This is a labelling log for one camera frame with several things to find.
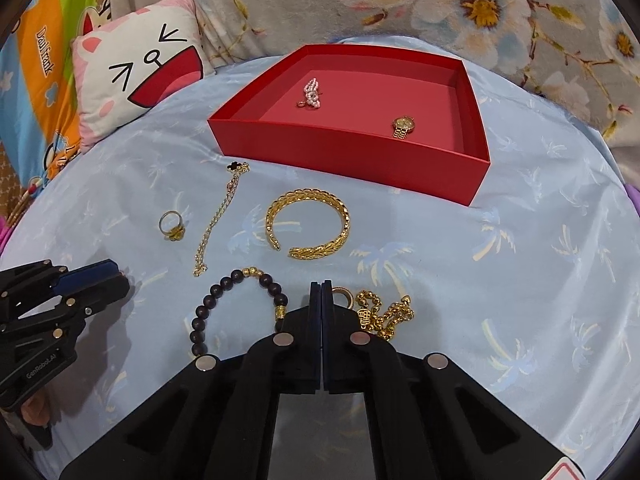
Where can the colourful cartoon blanket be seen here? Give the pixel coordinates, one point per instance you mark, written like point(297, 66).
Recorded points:
point(45, 85)

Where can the light blue palm-print sheet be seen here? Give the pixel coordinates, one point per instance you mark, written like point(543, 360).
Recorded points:
point(500, 285)

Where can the cat face pillow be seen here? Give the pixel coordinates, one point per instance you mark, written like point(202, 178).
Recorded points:
point(125, 60)

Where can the red cardboard box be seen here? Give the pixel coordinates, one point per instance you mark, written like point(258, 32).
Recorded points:
point(350, 155)

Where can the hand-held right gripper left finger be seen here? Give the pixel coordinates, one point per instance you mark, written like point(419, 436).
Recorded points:
point(314, 321)

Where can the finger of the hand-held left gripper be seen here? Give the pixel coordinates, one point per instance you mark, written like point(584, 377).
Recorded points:
point(95, 271)
point(107, 290)

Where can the gold wristwatch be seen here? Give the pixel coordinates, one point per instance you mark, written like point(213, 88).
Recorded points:
point(403, 124)

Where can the gold cuff bangle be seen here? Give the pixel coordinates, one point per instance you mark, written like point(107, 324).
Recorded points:
point(278, 206)

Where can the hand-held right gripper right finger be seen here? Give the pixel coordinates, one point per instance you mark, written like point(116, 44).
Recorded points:
point(328, 321)

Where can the person's left hand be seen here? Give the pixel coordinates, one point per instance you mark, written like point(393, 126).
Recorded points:
point(39, 410)

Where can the grey floral blanket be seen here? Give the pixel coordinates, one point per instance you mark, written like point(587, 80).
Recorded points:
point(350, 0)

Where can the purple cloth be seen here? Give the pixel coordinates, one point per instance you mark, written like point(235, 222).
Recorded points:
point(632, 191)

